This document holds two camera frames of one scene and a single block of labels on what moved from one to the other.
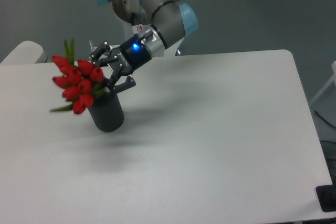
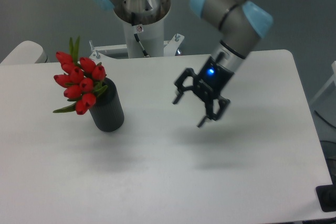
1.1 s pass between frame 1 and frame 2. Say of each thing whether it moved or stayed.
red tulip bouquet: stayed
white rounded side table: stayed
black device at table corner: stayed
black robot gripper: moved
